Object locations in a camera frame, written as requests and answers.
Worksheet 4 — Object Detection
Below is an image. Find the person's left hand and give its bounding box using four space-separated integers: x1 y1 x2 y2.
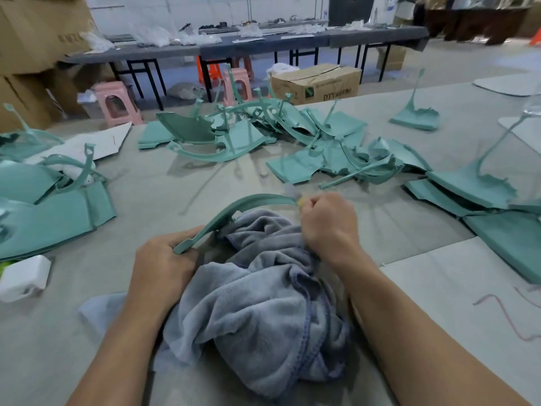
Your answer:
125 228 206 322

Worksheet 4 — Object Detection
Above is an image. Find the person's right hand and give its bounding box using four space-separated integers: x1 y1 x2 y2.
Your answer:
298 192 366 271

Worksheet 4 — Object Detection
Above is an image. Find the yellow-handled deburring knife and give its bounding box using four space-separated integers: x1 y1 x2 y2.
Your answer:
283 183 309 208

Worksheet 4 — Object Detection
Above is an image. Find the single green plastic part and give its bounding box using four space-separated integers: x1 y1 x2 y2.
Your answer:
173 193 301 255

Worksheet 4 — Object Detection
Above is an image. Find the grey-blue wiping cloth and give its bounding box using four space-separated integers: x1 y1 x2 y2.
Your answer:
80 207 356 398

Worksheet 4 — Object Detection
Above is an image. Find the pile of green plastic parts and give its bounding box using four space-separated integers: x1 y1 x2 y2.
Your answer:
0 65 541 286

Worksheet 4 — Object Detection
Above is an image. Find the brown cardboard box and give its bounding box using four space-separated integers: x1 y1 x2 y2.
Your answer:
269 63 363 107

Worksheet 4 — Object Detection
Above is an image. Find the stack of brown cardboard boxes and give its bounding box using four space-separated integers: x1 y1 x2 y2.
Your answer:
0 0 115 136

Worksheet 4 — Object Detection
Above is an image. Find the person's left forearm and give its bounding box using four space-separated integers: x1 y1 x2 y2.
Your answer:
66 295 174 406

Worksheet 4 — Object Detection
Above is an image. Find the person's right forearm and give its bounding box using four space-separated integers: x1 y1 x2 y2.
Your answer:
334 249 529 406

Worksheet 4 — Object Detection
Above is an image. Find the white power adapter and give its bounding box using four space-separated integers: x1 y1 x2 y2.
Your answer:
0 254 52 303

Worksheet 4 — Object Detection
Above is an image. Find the white paper sheet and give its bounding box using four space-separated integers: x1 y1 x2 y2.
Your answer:
25 122 134 170
499 114 541 156

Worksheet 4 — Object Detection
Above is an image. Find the white foam sheet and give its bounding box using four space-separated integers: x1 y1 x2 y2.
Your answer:
472 72 541 98
379 236 541 406

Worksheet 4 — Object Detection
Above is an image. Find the pink plastic stool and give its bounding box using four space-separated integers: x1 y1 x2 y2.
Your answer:
223 67 255 107
92 80 144 129

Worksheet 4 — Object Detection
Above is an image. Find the orange object under table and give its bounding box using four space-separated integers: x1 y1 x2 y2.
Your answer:
197 55 223 88

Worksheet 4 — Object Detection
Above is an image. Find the long grey work table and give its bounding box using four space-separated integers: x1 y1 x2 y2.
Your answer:
59 26 431 111

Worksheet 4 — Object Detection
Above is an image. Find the dark door with window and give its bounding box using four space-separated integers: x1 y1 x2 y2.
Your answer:
328 0 377 29

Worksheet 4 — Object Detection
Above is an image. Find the heap of clear plastic bags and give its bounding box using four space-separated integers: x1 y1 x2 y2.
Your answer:
80 24 223 54

